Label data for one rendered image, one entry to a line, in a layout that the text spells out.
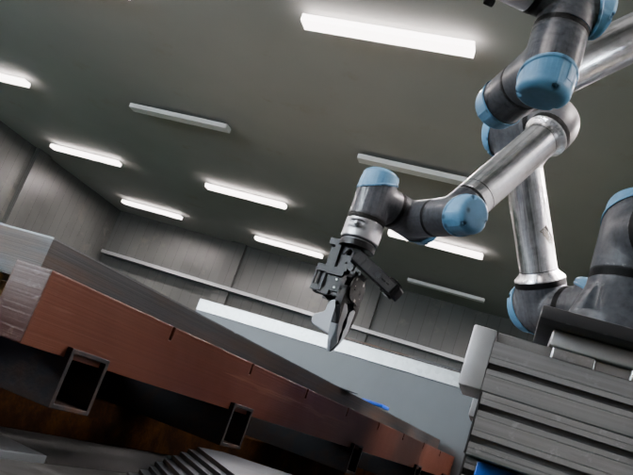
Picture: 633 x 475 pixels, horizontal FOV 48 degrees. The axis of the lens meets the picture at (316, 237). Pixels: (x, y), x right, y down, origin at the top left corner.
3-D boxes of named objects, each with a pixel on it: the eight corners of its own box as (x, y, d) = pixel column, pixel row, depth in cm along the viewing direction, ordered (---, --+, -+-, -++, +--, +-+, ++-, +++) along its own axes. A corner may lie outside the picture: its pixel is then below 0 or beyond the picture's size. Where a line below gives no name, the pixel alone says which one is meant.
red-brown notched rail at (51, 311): (-16, 330, 56) (17, 259, 58) (434, 473, 196) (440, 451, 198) (20, 343, 55) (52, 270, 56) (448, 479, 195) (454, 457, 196)
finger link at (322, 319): (306, 344, 135) (322, 298, 137) (334, 352, 132) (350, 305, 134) (300, 340, 132) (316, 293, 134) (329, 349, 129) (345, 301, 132)
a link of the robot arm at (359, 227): (388, 234, 141) (376, 218, 134) (381, 255, 140) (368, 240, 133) (353, 226, 144) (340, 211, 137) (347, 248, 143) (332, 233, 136)
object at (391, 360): (196, 309, 243) (200, 298, 244) (269, 348, 295) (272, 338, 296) (599, 429, 185) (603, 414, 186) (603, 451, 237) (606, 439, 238)
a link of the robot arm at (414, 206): (448, 247, 141) (408, 224, 136) (411, 248, 151) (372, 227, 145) (460, 211, 143) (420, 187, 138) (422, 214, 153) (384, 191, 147)
